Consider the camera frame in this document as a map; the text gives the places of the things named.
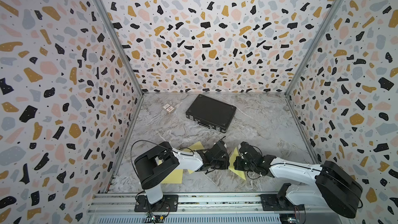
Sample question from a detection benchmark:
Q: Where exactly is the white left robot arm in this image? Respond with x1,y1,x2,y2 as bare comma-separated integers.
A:
131,139,230,205

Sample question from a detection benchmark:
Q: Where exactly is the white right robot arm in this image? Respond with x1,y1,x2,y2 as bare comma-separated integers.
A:
234,142,363,219

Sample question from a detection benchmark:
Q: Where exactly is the black hard carrying case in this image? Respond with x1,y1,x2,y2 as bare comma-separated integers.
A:
186,94,237,133

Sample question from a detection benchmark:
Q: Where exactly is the playing card box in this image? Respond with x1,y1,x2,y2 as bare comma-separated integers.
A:
162,103,175,114

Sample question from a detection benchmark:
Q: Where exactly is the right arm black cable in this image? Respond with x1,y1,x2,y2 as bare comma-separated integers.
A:
270,162,363,209

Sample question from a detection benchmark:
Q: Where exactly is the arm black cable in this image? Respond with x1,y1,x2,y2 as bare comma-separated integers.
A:
130,139,175,175
270,162,363,209

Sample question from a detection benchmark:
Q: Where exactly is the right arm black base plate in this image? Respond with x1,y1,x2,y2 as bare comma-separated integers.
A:
260,194,305,211

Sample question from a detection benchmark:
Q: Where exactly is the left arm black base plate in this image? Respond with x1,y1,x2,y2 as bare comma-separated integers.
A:
134,195,179,213

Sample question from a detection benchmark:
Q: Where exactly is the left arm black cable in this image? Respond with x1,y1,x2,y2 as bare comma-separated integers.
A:
130,139,175,175

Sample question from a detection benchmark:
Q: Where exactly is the aluminium mounting rail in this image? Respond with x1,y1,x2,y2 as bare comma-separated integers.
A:
86,192,343,224

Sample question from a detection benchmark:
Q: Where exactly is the aluminium corner post left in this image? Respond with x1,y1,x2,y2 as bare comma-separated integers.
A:
93,0,144,98

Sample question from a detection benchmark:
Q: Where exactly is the aluminium corner post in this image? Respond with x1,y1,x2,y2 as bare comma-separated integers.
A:
93,0,144,98
285,0,344,100

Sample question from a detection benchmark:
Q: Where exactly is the aluminium corner post right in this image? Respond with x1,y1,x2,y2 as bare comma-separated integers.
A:
285,0,344,100

